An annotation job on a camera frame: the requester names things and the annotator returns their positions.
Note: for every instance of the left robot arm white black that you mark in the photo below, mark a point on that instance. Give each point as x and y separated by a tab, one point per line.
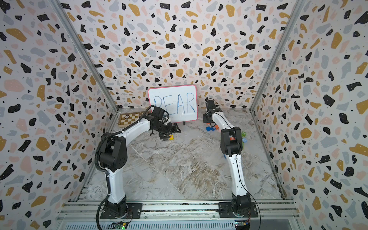
111	154

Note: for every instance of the wooden chessboard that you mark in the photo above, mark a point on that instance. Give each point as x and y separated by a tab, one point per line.
126	119

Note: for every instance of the whiteboard with pink frame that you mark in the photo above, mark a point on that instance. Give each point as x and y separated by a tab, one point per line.
179	101

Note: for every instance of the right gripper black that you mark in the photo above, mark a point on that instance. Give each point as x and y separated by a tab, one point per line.
204	119

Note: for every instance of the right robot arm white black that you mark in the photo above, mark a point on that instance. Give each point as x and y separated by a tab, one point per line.
231	146

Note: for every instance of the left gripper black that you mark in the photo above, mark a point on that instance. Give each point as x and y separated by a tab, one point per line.
170	131

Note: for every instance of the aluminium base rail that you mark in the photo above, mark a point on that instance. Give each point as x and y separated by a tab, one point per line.
182	215

